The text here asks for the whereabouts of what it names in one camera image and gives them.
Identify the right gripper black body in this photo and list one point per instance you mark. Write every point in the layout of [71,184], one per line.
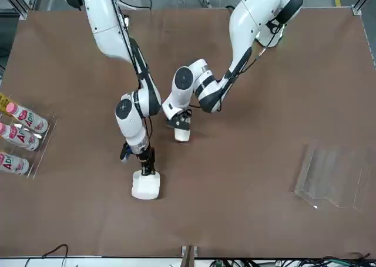
[147,157]

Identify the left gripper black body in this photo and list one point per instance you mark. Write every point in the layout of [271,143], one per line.
[182,121]

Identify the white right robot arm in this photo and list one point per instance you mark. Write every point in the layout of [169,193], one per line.
[102,20]

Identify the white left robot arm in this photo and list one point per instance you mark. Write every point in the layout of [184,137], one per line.
[252,17]

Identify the clear stepped plastic holder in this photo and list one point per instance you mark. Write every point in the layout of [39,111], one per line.
[329,176]

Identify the clear acrylic bottle shelf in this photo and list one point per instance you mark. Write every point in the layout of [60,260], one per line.
[44,149]

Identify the pink-capped white bottle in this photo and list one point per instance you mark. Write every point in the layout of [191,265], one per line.
[29,118]
[13,163]
[20,138]

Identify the yellow packet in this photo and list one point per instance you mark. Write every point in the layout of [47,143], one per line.
[3,101]

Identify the aluminium camera post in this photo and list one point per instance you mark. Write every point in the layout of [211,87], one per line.
[189,255]

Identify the aluminium frame post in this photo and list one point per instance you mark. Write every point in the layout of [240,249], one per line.
[357,9]
[23,14]

